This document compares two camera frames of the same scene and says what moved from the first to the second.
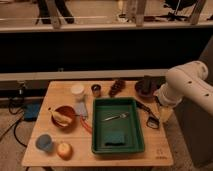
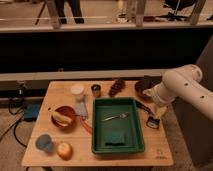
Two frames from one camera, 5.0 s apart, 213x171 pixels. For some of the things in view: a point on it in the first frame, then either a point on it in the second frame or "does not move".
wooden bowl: (69, 111) does not move
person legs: (44, 12) -> (75, 8)
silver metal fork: (117, 117) does not move
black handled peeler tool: (154, 120) does not move
